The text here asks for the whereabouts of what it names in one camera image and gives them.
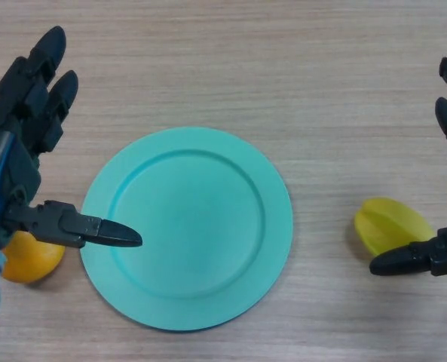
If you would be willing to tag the orange fruit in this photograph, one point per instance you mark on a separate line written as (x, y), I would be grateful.
(31, 260)

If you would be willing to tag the yellow starfruit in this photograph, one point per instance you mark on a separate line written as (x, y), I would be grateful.
(389, 222)

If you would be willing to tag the green round plate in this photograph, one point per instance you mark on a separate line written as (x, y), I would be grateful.
(187, 226)

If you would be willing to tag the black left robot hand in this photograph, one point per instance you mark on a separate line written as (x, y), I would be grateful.
(12, 158)

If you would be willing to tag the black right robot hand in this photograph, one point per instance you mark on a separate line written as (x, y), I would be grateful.
(415, 260)

